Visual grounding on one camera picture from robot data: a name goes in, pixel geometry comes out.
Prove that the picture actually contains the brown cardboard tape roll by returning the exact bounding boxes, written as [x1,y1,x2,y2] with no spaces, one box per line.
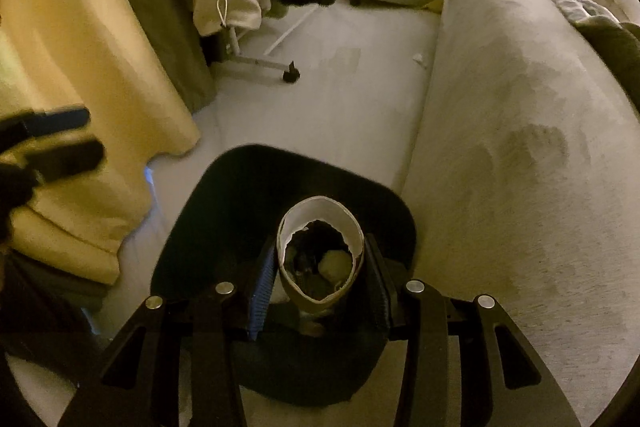
[276,196,364,314]

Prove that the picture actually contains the black trash bin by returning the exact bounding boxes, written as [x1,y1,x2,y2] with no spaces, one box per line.
[151,144,416,407]

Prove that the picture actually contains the yellow curtain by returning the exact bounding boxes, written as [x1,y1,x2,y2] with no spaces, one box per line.
[1,0,200,285]

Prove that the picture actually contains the white clothes rack base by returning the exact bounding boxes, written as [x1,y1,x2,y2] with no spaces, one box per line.
[216,0,319,83]

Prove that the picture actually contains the dark grey fluffy blanket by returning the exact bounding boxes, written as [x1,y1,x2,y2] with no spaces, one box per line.
[575,16,640,109]

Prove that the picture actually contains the patterned blue white duvet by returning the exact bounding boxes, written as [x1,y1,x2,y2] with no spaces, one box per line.
[552,0,620,24]

